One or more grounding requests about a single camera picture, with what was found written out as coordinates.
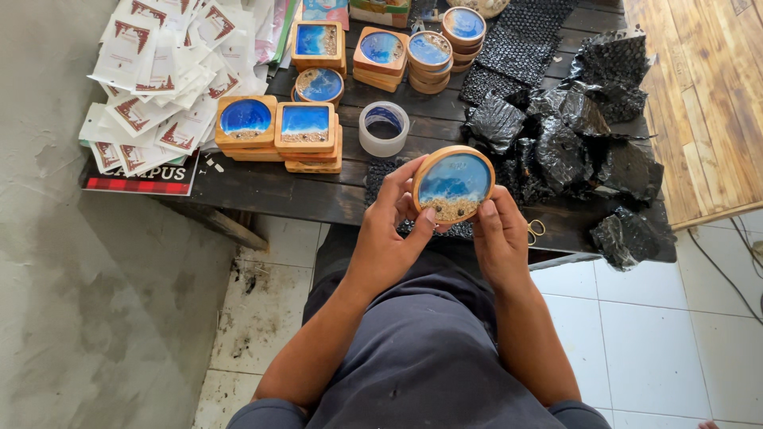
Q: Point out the person's left hand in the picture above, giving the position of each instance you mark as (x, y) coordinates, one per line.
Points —
(381, 238)

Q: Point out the person's right hand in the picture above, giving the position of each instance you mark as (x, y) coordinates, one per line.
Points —
(506, 250)

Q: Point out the round blue resin wooden coaster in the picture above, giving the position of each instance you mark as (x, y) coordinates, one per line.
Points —
(454, 183)

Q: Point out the flat black bubble wrap sheet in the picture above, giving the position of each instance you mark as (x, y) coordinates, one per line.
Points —
(378, 179)

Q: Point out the clear adhesive tape roll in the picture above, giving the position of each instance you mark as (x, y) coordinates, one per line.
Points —
(384, 138)

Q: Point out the person's dark grey clothing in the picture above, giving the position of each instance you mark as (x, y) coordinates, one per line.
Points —
(417, 357)

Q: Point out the heap of black wrapped parcels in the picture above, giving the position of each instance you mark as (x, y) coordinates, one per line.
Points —
(566, 137)

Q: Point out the stack of square-inlay resin coasters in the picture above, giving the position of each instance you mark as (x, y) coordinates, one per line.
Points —
(318, 41)
(307, 128)

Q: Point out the short stack of round coasters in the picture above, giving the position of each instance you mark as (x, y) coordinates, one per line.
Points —
(320, 85)

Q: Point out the stack of square round-inlay coasters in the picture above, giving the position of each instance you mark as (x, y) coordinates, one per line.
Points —
(380, 53)
(245, 122)

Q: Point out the tall stack of round coasters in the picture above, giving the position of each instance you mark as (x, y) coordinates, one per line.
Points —
(464, 33)
(429, 56)

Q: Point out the stack of black bubble sheets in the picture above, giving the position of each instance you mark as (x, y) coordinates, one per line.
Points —
(518, 47)

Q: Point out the colourful cardboard box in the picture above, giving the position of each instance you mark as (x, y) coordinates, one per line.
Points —
(380, 12)

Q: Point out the stack of coloured paper sheets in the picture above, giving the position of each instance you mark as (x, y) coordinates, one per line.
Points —
(280, 30)

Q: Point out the blue and pink packet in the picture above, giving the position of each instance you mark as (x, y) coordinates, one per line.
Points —
(325, 11)

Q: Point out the light wooden plank bench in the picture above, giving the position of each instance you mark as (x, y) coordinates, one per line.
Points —
(703, 107)

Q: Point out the red and black magazine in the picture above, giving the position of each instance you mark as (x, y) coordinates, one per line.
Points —
(143, 179)

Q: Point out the pile of white paper packets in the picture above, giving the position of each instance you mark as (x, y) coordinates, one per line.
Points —
(161, 77)

